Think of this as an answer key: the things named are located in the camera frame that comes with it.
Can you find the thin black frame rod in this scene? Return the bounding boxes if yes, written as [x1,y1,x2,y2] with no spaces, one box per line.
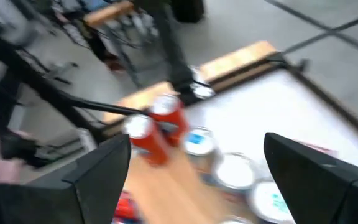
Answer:
[63,96,150,116]

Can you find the orange Fanta can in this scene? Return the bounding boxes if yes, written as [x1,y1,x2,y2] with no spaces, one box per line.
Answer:
[149,94,190,147]

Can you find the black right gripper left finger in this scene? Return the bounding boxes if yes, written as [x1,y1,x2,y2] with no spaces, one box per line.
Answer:
[0,133,132,224]

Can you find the black frame strut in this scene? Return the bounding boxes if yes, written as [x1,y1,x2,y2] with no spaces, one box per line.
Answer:
[0,15,111,144]

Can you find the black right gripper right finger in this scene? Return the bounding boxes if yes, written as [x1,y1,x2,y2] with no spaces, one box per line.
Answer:
[263,132,358,224]

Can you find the light blue Red Bull can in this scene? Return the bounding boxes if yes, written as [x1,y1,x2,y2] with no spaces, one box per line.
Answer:
[247,179,295,224]

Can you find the silver can red mark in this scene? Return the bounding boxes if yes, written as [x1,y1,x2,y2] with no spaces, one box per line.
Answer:
[211,151,259,192]

